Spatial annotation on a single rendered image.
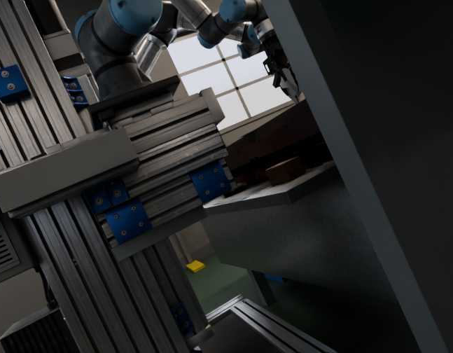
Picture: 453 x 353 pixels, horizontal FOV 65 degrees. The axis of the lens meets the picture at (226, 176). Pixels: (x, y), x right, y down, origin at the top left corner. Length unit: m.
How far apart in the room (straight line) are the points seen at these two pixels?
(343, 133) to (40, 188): 0.56
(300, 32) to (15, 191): 0.57
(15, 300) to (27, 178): 3.27
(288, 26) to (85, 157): 0.48
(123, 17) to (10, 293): 3.39
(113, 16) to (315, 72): 0.57
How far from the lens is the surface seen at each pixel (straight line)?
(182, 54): 4.29
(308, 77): 0.41
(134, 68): 0.95
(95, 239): 1.05
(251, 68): 4.47
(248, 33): 1.50
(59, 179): 0.75
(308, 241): 1.16
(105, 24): 0.91
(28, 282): 3.94
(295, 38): 0.42
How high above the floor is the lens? 0.78
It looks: 1 degrees down
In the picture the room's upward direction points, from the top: 25 degrees counter-clockwise
